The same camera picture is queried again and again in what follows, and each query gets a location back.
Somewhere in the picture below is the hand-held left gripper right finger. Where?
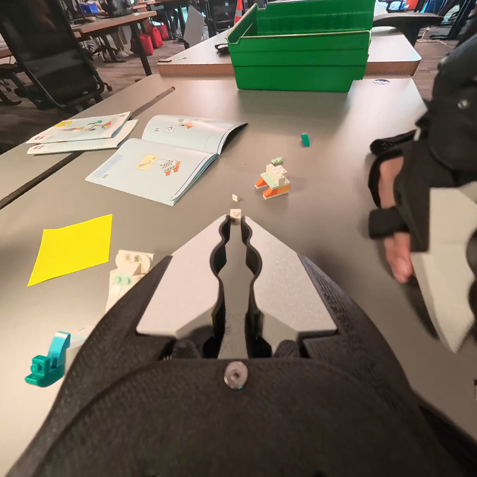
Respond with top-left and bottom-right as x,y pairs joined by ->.
241,216 -> 338,337

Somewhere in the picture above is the open lego instruction booklet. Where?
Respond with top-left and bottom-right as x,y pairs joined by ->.
85,114 -> 248,206

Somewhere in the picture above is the wooden desk with black legs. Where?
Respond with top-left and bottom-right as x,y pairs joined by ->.
70,10 -> 157,77

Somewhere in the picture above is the orange and white lego assembly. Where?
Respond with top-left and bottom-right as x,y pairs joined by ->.
254,163 -> 291,200

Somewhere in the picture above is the green plastic bin stack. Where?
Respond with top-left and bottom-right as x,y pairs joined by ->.
226,0 -> 375,93

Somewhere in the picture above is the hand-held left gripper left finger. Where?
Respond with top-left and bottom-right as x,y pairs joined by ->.
136,214 -> 229,338

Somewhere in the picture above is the teal curved lego piece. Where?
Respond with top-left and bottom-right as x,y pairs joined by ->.
24,330 -> 72,388

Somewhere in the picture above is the yellow paper sheet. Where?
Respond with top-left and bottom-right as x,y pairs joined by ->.
27,214 -> 113,287

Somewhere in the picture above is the large white lego assembly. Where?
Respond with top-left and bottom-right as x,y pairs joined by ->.
105,249 -> 155,314

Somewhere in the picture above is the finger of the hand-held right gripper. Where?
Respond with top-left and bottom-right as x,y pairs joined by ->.
410,184 -> 477,353

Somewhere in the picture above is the white board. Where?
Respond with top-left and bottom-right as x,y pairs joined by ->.
182,5 -> 205,49

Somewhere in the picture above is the person's right hand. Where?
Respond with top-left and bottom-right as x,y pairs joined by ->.
377,156 -> 415,284

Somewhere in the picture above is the black mesh office chair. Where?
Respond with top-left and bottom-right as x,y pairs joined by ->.
0,0 -> 113,115

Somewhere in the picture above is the grey table with wooden edge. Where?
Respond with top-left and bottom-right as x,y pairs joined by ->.
157,31 -> 422,78

